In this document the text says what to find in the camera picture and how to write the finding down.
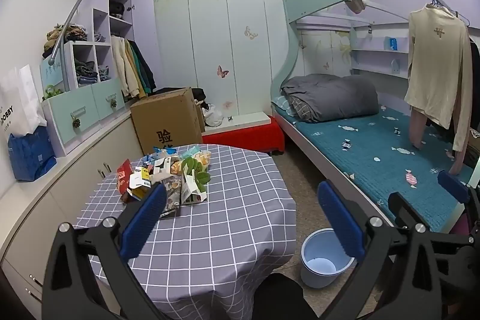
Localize orange white plastic bag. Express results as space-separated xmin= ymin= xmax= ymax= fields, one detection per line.
xmin=181 ymin=149 xmax=211 ymax=169

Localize white carton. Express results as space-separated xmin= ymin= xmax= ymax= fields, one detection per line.
xmin=181 ymin=174 xmax=209 ymax=206

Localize green wrapper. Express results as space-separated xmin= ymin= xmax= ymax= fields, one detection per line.
xmin=181 ymin=157 xmax=211 ymax=193

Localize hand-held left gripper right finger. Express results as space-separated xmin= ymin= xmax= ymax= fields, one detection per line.
xmin=311 ymin=181 xmax=451 ymax=320

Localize mint sign board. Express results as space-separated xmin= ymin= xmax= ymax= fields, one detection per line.
xmin=40 ymin=55 xmax=68 ymax=90

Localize blue shopping bag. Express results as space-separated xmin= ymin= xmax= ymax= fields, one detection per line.
xmin=7 ymin=125 xmax=58 ymax=182

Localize blue snack packet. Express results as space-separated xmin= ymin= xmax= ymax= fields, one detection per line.
xmin=152 ymin=145 xmax=181 ymax=159

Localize folded jeans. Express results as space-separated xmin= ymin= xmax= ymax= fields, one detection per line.
xmin=74 ymin=59 xmax=111 ymax=85

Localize brown cardboard box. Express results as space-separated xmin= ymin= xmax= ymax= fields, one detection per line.
xmin=130 ymin=88 xmax=206 ymax=156

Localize grey checkered tablecloth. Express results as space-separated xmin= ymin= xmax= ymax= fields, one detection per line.
xmin=73 ymin=144 xmax=297 ymax=320

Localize light blue plastic bin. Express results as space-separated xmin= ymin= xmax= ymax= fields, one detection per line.
xmin=300 ymin=228 xmax=357 ymax=289

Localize cream hanging sweater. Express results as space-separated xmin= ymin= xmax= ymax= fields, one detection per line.
xmin=404 ymin=3 xmax=473 ymax=152

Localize yellow packet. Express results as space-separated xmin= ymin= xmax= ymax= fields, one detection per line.
xmin=129 ymin=179 xmax=154 ymax=201

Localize grey printed packet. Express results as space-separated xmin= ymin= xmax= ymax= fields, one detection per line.
xmin=159 ymin=175 xmax=182 ymax=219

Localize white paper bag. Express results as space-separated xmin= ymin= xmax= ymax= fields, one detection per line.
xmin=0 ymin=64 xmax=47 ymax=137

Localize red storage bench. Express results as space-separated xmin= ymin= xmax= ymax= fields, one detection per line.
xmin=202 ymin=112 xmax=286 ymax=156

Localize dark hanging jacket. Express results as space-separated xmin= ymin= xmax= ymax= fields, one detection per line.
xmin=129 ymin=39 xmax=156 ymax=92

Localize white bed wall shelf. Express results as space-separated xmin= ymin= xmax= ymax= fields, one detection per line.
xmin=350 ymin=24 xmax=411 ymax=79

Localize narrow mint drawer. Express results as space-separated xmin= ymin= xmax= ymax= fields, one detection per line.
xmin=92 ymin=78 xmax=126 ymax=114

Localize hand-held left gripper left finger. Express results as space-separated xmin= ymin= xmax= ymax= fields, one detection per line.
xmin=42 ymin=182 xmax=169 ymax=320

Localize grey duvet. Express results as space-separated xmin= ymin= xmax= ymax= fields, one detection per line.
xmin=280 ymin=74 xmax=380 ymax=123

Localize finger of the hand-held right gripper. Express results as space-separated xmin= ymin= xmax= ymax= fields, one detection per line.
xmin=387 ymin=192 xmax=414 ymax=228
xmin=437 ymin=170 xmax=472 ymax=205

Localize wide mint drawer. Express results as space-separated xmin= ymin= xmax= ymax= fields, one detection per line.
xmin=47 ymin=85 xmax=100 ymax=152

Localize green hanging jacket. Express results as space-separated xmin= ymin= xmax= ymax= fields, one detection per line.
xmin=131 ymin=40 xmax=151 ymax=92

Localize plaid pillow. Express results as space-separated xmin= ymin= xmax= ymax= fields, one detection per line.
xmin=287 ymin=95 xmax=312 ymax=120

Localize low white cabinet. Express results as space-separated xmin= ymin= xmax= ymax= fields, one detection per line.
xmin=0 ymin=110 xmax=147 ymax=306

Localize red snack packet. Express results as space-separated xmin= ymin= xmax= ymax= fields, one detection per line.
xmin=117 ymin=160 xmax=133 ymax=193

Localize silver stair handrail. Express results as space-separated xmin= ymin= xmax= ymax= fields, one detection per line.
xmin=50 ymin=0 xmax=135 ymax=93

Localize teal bed sheet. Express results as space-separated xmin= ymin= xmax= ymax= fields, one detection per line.
xmin=272 ymin=106 xmax=477 ymax=232

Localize white wardrobe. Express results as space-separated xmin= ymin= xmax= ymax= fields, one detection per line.
xmin=154 ymin=0 xmax=297 ymax=118

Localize white cubby shelf unit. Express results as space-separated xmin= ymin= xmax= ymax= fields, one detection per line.
xmin=40 ymin=0 xmax=134 ymax=156

